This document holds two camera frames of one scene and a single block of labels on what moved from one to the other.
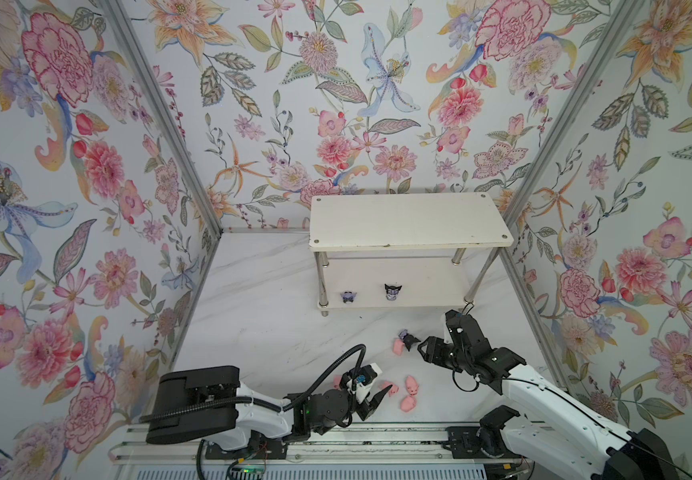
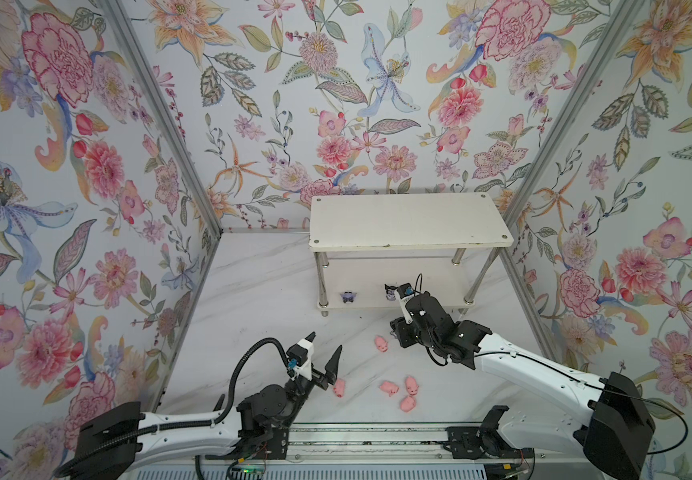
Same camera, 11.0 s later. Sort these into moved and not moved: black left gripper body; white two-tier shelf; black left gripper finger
Moved: black left gripper finger; black left gripper body
Not moved: white two-tier shelf
